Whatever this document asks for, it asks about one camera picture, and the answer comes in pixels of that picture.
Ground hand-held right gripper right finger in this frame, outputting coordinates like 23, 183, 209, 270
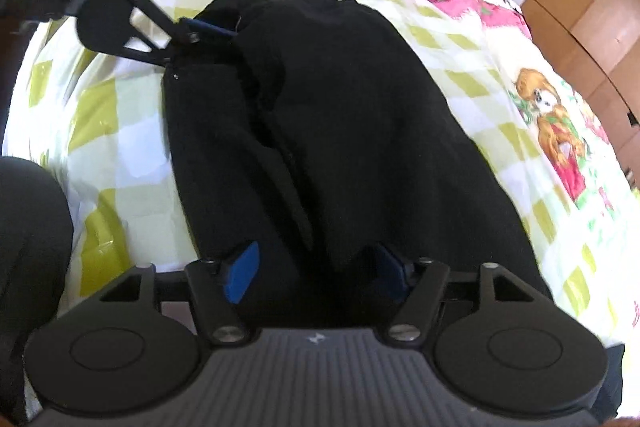
372, 243, 548, 344

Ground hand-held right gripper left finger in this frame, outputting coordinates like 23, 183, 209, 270
100, 241, 261, 344

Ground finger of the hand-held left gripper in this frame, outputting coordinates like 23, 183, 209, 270
119, 0, 241, 71

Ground black pants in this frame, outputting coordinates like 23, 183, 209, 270
162, 0, 553, 330

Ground checked printed blanket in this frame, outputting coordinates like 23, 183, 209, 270
2, 0, 640, 358

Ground person's leg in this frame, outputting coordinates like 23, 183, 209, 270
0, 156, 76, 425

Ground wooden wardrobe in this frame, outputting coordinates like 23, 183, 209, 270
520, 0, 640, 188

